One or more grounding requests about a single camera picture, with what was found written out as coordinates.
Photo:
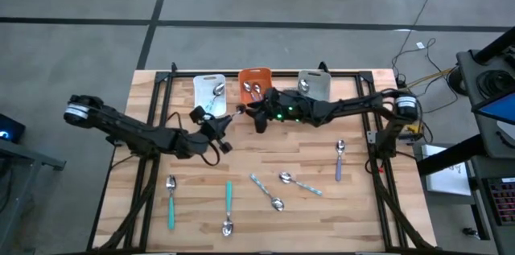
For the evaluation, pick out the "grey metal bracket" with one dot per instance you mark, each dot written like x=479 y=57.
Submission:
x=371 y=137

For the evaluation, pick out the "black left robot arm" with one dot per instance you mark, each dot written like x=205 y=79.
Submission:
x=133 y=134

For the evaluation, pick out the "black metal beam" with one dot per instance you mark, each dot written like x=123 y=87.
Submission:
x=450 y=154

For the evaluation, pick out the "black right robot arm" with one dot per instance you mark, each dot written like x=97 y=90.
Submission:
x=354 y=104

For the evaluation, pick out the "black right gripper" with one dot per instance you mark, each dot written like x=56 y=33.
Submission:
x=293 y=111

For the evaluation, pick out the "laptop with blue screen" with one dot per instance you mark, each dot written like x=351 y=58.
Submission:
x=501 y=108

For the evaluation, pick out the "yellow plug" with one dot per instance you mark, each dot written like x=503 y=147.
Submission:
x=413 y=131

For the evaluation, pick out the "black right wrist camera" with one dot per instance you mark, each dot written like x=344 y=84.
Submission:
x=260 y=125

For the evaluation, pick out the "grey plastic bin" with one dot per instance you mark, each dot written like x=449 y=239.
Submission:
x=320 y=86

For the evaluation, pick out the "small black floor object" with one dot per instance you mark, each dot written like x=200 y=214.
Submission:
x=468 y=232

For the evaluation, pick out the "white floor tag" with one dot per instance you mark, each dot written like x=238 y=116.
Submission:
x=421 y=45

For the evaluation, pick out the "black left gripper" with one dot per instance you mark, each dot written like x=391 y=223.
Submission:
x=213 y=130

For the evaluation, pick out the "orange plastic bin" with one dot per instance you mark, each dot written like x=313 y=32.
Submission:
x=251 y=74

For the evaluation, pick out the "grey equipment cart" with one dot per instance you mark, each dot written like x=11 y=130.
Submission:
x=468 y=70

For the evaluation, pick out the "white plastic bin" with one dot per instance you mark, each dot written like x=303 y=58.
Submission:
x=201 y=86

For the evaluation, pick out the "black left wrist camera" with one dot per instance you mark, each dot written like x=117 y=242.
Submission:
x=197 y=114

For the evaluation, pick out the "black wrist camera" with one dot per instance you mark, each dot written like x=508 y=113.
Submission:
x=260 y=125
x=197 y=114

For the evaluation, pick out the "grey side table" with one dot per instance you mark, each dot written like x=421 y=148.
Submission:
x=28 y=154

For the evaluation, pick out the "backlit keyboard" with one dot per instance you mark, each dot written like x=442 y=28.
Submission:
x=503 y=200

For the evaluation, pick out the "black device blue light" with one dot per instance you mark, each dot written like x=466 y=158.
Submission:
x=12 y=126

